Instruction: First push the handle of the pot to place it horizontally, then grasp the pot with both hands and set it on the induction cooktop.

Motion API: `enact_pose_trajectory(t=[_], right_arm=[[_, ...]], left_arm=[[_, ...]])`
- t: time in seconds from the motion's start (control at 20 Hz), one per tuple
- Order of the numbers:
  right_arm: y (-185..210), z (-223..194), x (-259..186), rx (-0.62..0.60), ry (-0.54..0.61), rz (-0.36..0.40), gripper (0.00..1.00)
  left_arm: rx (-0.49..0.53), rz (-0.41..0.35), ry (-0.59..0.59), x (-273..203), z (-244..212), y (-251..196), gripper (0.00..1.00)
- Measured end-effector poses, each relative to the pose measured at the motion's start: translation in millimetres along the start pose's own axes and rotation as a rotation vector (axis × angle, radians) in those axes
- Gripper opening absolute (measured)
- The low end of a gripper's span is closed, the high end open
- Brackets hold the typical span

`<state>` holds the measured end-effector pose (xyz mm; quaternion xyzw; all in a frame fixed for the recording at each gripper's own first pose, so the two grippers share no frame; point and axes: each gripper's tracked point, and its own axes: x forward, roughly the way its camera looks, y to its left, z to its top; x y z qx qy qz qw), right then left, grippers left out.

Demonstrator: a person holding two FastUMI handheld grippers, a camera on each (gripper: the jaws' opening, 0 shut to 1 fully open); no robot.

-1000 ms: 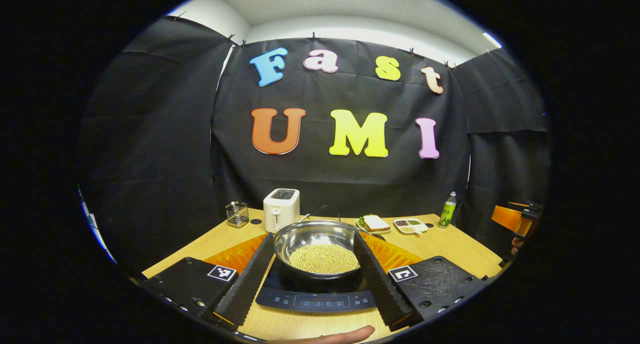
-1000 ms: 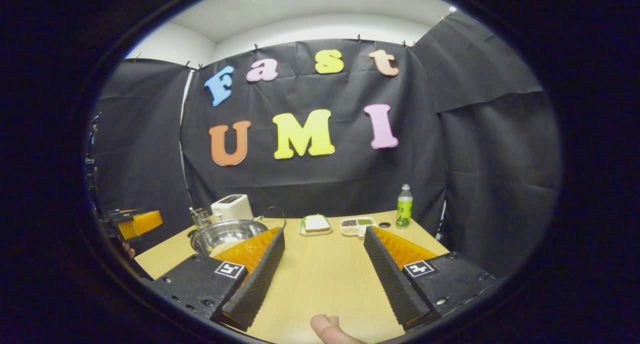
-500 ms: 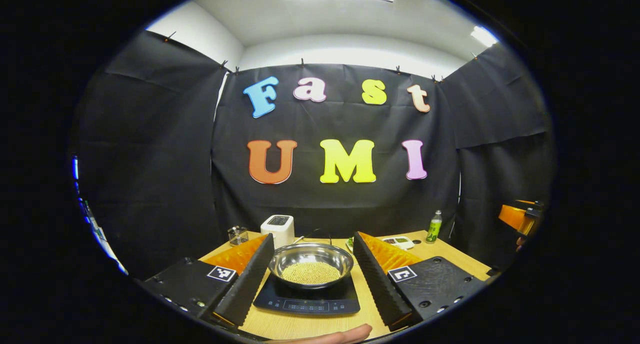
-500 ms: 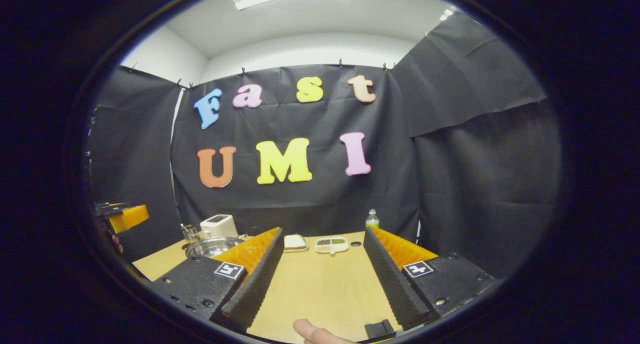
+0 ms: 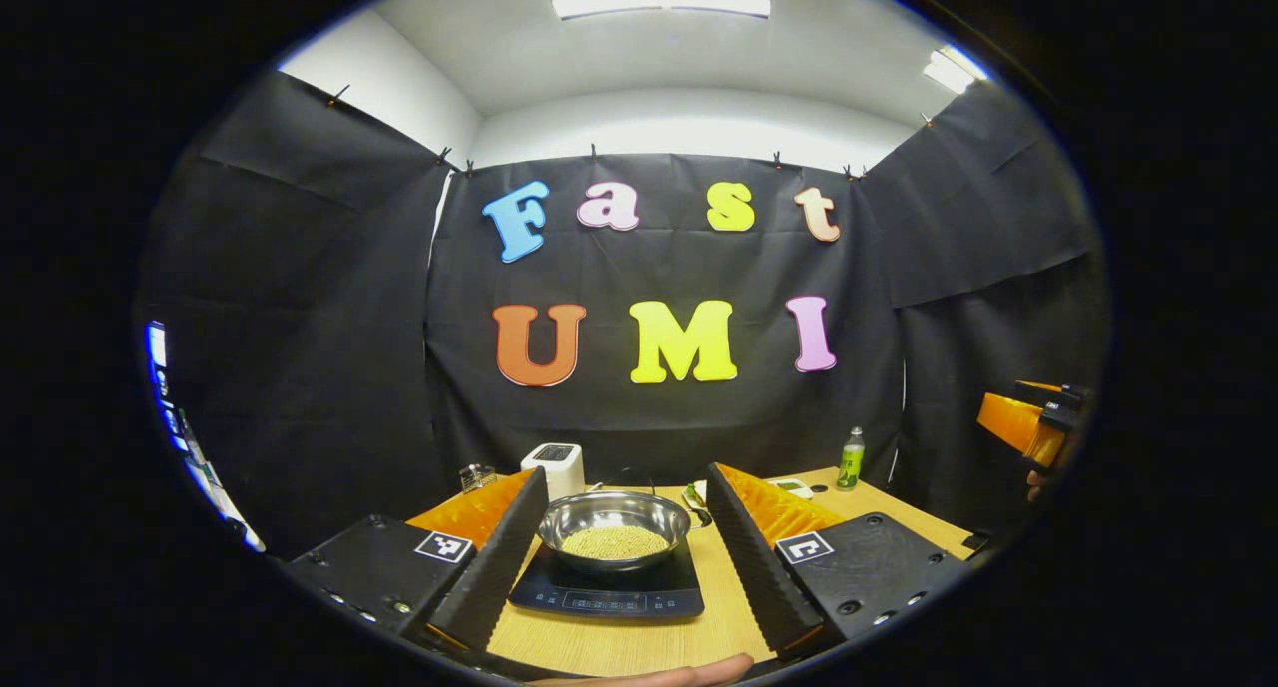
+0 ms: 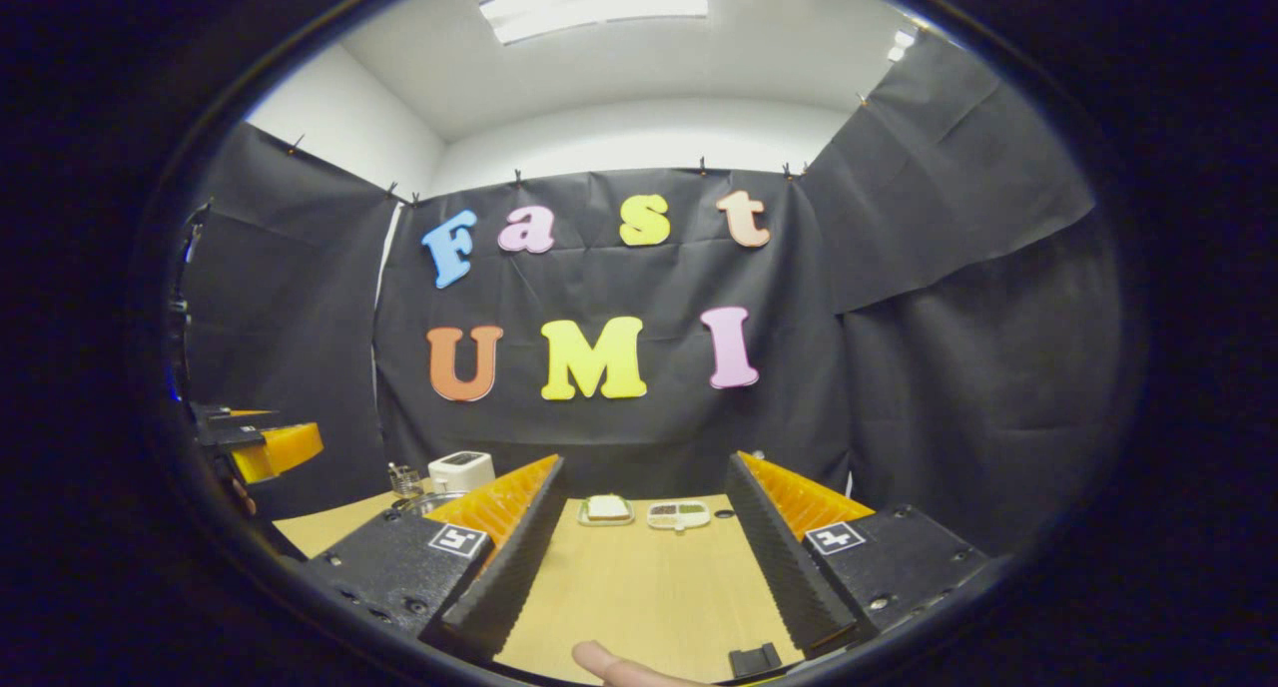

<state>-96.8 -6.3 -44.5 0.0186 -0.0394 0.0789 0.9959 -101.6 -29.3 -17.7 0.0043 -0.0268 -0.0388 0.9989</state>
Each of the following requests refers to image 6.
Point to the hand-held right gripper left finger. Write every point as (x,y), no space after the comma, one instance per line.
(499,567)

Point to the small ceiling light panel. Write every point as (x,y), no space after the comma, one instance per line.
(902,45)

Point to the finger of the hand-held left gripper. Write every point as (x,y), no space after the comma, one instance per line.
(225,419)
(285,447)

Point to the stainless steel pot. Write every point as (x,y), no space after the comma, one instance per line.
(429,503)

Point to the small serving plate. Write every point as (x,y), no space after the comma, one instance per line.
(583,516)

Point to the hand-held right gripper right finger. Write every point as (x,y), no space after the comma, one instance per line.
(789,567)

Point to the white bread sandwich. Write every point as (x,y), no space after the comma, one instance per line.
(608,507)

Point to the large ceiling light panel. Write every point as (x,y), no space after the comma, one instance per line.
(599,3)

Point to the white toaster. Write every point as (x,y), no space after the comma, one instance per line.
(461,472)

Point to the black backdrop cloth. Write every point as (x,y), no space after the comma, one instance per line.
(619,278)

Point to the white divided grain tray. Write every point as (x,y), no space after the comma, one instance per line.
(679,516)

